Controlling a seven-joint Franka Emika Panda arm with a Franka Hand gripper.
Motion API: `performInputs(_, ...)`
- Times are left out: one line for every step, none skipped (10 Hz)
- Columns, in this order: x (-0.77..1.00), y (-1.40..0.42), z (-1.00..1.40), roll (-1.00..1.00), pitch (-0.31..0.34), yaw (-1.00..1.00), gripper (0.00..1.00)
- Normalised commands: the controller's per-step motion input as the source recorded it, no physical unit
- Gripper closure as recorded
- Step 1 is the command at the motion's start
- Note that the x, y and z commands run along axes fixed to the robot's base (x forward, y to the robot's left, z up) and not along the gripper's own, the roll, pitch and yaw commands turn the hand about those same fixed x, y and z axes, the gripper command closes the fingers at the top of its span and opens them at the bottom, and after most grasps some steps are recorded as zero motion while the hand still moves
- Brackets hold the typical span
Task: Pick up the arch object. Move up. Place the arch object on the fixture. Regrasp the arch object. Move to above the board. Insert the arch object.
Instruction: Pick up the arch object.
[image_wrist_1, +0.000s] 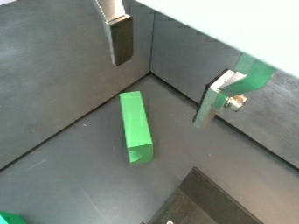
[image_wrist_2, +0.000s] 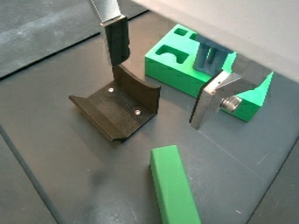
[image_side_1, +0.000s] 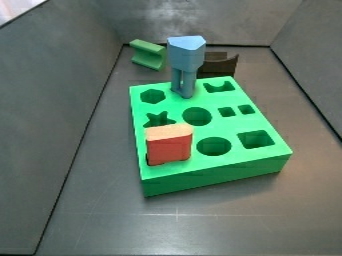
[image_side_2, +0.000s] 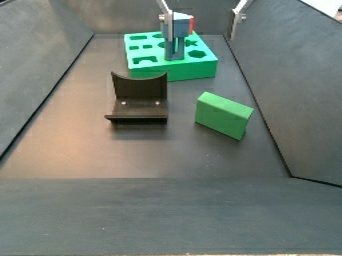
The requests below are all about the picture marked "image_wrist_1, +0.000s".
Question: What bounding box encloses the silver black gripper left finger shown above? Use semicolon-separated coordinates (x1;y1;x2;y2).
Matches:
92;0;133;67

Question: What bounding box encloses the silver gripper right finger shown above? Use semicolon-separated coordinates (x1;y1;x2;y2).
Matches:
193;53;276;128

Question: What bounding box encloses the black fixture bracket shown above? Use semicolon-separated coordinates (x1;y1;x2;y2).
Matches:
147;166;264;224

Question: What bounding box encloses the green shape sorter base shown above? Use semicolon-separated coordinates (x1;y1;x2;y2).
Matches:
0;211;26;224

